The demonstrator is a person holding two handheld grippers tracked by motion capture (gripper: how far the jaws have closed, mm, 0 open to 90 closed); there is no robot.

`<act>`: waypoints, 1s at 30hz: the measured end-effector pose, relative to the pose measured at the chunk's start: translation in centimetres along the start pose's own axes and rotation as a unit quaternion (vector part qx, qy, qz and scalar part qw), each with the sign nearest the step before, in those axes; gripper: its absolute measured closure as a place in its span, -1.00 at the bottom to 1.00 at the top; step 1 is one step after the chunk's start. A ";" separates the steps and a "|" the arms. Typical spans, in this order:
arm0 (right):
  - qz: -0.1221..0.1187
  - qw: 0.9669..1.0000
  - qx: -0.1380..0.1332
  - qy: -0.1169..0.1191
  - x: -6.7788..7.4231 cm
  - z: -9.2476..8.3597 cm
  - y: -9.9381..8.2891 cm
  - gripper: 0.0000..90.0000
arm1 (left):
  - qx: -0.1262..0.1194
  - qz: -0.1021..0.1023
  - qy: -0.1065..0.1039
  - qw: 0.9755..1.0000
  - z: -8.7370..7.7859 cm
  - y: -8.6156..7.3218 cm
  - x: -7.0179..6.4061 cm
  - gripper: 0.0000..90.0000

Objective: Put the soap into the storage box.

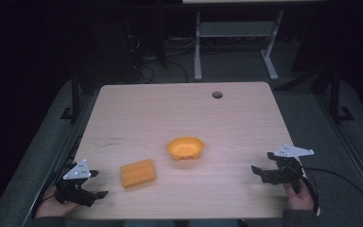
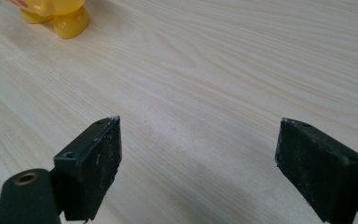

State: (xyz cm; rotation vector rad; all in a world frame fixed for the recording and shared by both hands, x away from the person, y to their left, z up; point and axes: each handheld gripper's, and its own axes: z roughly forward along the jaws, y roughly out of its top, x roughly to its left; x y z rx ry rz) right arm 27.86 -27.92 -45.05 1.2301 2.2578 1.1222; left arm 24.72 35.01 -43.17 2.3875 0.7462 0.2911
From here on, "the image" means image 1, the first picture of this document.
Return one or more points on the orange sponge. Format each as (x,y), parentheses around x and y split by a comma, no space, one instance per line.
(138,173)

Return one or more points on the white metal table frame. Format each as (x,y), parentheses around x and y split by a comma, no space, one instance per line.
(234,29)

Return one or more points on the black metal stand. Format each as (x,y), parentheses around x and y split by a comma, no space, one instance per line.
(335,94)

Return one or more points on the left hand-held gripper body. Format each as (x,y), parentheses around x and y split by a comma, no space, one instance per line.
(75,194)

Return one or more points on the person's left hand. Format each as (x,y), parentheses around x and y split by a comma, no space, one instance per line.
(52,208)

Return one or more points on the aluminium rail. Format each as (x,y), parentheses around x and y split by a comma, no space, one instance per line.
(56,157)
(349,142)

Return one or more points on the orange bowl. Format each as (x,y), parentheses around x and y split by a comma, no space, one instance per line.
(185,148)

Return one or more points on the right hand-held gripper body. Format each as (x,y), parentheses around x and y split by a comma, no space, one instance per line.
(285,173)

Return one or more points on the person's right hand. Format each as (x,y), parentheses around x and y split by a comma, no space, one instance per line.
(301,200)

